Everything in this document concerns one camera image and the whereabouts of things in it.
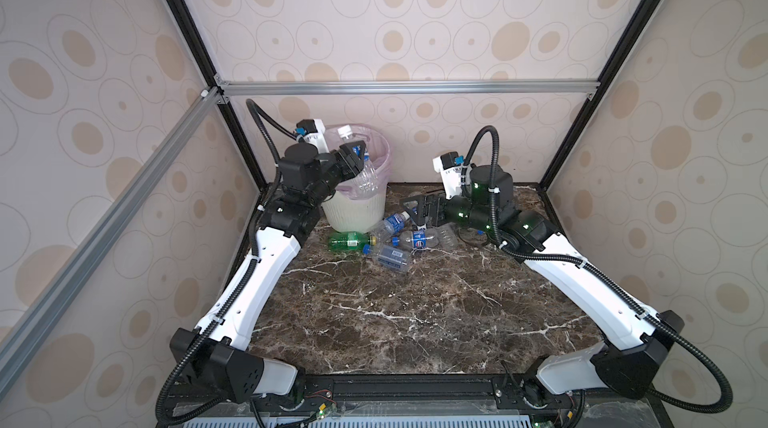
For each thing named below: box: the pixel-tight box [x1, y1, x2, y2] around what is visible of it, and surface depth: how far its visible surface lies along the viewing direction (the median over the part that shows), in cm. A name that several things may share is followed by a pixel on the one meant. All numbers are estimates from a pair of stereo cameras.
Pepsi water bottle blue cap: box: [392, 228, 440, 249], surface depth 100 cm
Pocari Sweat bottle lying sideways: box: [373, 211, 410, 242], surface depth 105 cm
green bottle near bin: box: [328, 231, 377, 253], surface depth 101 cm
